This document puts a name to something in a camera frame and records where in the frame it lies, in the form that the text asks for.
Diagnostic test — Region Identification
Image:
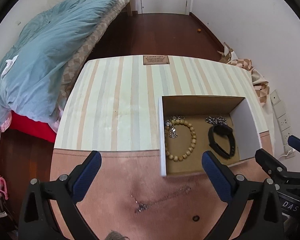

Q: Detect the thick silver chain bracelet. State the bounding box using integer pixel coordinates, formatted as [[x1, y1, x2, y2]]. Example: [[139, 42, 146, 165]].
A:
[[205, 115, 228, 126]]

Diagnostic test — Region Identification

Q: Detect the silver chain necklace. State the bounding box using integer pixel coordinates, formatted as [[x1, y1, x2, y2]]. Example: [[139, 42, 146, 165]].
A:
[[130, 185, 193, 214]]

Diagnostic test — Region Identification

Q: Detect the silver charm bracelet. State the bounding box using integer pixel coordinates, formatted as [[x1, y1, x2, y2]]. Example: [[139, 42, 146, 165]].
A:
[[165, 115, 186, 138]]

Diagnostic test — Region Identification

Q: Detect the pink item on floor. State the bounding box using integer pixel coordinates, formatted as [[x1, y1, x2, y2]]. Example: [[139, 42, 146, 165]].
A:
[[0, 176, 8, 200]]

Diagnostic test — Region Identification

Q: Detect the black wristband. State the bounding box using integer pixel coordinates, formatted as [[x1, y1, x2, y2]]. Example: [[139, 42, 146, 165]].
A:
[[208, 124, 236, 159]]

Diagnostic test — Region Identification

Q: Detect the checkered brown fabric bag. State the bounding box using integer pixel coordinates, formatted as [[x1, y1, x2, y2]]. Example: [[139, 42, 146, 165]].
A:
[[218, 42, 270, 107]]

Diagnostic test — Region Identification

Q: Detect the white cardboard box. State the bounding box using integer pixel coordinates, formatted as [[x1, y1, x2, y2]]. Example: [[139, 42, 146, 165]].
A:
[[158, 95, 262, 177]]

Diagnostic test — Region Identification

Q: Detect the pink and striped table mat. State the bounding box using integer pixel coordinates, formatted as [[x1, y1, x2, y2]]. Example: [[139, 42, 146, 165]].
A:
[[50, 55, 271, 239]]

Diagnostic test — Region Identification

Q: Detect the blue duvet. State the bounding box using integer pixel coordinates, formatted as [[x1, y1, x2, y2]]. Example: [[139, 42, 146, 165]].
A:
[[0, 0, 119, 132]]

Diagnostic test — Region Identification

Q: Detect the white paper on bed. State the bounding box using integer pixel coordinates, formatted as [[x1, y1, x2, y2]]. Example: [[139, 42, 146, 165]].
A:
[[1, 55, 19, 78]]

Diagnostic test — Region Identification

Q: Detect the brown label patch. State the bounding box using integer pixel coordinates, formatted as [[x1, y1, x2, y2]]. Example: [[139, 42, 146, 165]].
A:
[[143, 55, 170, 66]]

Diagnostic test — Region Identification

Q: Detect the wall socket strip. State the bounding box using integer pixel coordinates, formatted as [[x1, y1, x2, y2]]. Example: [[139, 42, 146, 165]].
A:
[[270, 89, 295, 159]]

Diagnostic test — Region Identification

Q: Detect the wooden bead bracelet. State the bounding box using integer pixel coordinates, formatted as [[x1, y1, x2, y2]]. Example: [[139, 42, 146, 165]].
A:
[[165, 119, 198, 162]]

